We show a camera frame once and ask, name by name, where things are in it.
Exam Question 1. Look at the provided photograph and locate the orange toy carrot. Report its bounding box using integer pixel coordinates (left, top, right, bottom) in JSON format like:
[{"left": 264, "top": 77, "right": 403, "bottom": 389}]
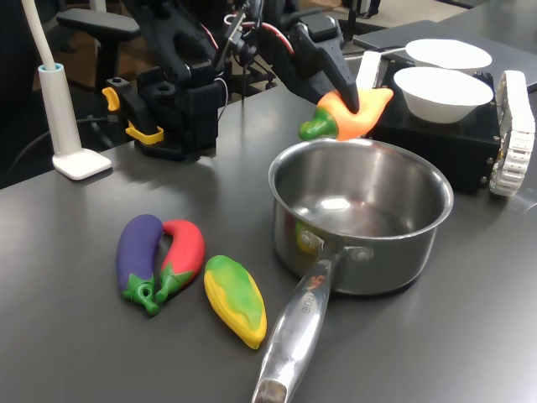
[{"left": 298, "top": 86, "right": 394, "bottom": 142}]

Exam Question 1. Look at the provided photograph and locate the black office chair star base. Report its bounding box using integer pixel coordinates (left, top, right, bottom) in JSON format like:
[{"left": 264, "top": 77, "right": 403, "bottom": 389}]
[{"left": 335, "top": 0, "right": 389, "bottom": 47}]

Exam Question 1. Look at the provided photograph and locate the grey laptop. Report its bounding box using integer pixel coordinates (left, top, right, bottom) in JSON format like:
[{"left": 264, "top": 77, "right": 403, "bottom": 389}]
[{"left": 352, "top": 29, "right": 414, "bottom": 54}]

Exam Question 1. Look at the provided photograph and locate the deep white bowl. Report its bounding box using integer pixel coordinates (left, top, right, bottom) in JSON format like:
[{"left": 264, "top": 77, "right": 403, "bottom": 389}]
[{"left": 393, "top": 66, "right": 494, "bottom": 125}]

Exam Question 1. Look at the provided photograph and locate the black vehicle with white tracks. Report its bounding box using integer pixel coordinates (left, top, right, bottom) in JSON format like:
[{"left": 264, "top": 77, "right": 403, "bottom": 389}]
[{"left": 355, "top": 50, "right": 537, "bottom": 197}]

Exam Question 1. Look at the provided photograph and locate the wide white bowl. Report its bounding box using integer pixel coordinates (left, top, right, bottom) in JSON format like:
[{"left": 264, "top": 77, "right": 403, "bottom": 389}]
[{"left": 404, "top": 38, "right": 493, "bottom": 71}]

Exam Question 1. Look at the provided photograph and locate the black and yellow table clamp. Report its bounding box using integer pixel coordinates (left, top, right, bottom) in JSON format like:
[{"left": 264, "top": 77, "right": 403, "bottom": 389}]
[{"left": 102, "top": 76, "right": 165, "bottom": 146}]

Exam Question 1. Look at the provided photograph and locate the red toy chilli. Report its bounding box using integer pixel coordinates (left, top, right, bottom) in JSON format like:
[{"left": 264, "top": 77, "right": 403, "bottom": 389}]
[{"left": 154, "top": 218, "right": 206, "bottom": 302}]

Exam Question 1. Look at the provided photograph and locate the black office chair with armrest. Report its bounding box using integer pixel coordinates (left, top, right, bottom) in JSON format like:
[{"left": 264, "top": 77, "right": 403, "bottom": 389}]
[{"left": 55, "top": 8, "right": 142, "bottom": 92}]

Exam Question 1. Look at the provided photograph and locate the yellow green toy corn cob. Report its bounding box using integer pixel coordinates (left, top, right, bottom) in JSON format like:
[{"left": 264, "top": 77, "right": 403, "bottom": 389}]
[{"left": 203, "top": 254, "right": 269, "bottom": 349}]

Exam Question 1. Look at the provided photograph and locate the purple toy aubergine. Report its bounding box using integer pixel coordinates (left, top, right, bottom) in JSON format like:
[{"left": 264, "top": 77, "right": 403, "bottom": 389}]
[{"left": 116, "top": 213, "right": 164, "bottom": 316}]

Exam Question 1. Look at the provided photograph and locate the steel pan with long handle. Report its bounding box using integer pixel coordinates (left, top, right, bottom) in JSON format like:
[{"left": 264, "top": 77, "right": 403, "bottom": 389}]
[{"left": 250, "top": 138, "right": 456, "bottom": 403}]

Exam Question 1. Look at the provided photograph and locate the white post with flat foot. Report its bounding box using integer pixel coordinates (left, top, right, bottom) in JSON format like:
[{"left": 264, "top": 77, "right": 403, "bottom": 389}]
[{"left": 20, "top": 0, "right": 113, "bottom": 181}]

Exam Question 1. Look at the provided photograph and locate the black cable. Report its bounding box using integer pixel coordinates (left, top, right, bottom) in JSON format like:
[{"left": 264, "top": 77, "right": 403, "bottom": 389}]
[{"left": 3, "top": 115, "right": 110, "bottom": 177}]

